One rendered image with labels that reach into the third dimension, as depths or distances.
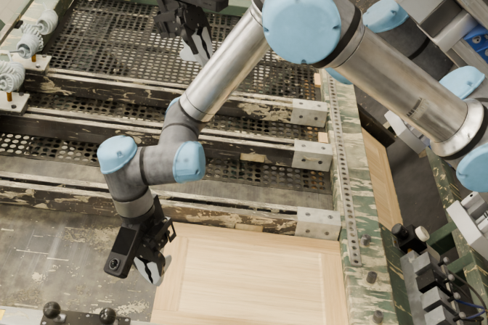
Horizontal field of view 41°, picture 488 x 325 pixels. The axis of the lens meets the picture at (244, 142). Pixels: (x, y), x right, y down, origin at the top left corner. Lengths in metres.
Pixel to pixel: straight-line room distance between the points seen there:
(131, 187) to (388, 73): 0.52
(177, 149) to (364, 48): 0.40
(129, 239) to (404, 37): 0.86
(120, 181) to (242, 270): 0.63
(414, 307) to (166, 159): 0.88
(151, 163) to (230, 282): 0.61
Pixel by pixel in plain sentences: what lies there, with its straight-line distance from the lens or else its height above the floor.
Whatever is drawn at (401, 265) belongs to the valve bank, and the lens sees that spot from 1.95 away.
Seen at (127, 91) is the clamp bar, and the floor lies 1.49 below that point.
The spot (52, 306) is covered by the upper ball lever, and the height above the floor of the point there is 1.53.
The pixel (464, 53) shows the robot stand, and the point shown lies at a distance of 1.51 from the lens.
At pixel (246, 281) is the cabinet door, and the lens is 1.76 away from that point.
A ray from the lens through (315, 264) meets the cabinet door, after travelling 1.85.
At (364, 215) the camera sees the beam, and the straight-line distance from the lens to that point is 1.99.
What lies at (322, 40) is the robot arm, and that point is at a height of 1.59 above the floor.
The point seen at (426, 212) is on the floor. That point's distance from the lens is 3.21.
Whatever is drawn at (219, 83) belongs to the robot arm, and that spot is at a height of 1.59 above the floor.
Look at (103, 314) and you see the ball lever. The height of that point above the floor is 1.44.
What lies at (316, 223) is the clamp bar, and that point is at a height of 0.98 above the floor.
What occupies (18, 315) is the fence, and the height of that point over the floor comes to 1.54.
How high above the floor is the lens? 1.96
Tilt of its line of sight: 22 degrees down
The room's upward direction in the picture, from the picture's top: 52 degrees counter-clockwise
